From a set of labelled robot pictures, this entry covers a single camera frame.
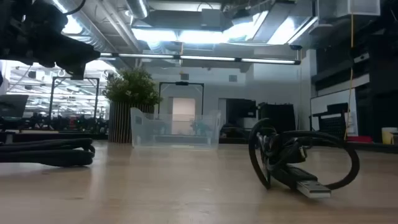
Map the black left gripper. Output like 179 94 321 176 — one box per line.
30 0 101 80

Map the dark computer monitor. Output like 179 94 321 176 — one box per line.
0 94 29 119

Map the green leafy plant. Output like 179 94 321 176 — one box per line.
102 67 163 107

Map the slatted wooden planter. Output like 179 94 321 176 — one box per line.
108 101 155 144

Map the clear plastic bin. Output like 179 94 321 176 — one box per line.
130 107 223 149

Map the long ceiling light bar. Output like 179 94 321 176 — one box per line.
98 52 302 66

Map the white board panel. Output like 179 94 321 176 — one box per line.
310 88 359 136

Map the black mesh chair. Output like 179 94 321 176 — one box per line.
310 102 349 138

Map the red flat object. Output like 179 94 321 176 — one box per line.
346 135 374 144

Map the yellow cup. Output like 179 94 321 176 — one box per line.
381 126 398 145

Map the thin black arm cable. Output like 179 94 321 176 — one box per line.
63 0 87 16

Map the black metal workstation frame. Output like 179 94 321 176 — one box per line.
157 81 205 116
48 76 101 121

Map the silver ceiling duct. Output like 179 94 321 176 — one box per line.
125 0 149 20

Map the black braided cable bundle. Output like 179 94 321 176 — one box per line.
0 138 96 167

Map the black coiled USB-A cable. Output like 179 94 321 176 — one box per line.
248 118 361 199

